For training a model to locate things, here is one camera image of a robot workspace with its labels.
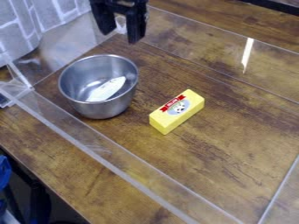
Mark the silver metal pot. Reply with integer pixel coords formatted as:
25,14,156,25
59,54,139,119

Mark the blue object at edge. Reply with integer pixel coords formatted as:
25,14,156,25
0,155,12,191

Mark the white brick pattern curtain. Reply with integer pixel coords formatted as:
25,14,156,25
0,0,115,67

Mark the yellow butter block toy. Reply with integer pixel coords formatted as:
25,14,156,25
149,89,204,135

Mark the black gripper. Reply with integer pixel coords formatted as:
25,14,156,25
89,0,148,44

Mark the clear acrylic enclosure wall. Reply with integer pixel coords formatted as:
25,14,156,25
0,0,299,224

